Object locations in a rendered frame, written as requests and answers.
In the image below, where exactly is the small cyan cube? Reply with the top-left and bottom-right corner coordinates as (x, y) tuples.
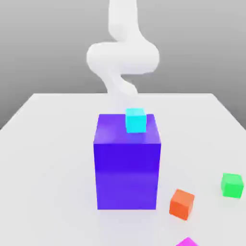
(125, 108), (147, 134)

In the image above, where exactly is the small orange cube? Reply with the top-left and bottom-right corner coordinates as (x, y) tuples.
(169, 188), (195, 221)

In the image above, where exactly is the small green cube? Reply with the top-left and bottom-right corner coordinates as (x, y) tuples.
(220, 172), (245, 199)

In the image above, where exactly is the small magenta cube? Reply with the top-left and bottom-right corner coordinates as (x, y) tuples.
(175, 237), (199, 246)

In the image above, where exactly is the large purple box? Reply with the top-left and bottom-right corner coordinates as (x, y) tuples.
(93, 113), (161, 210)

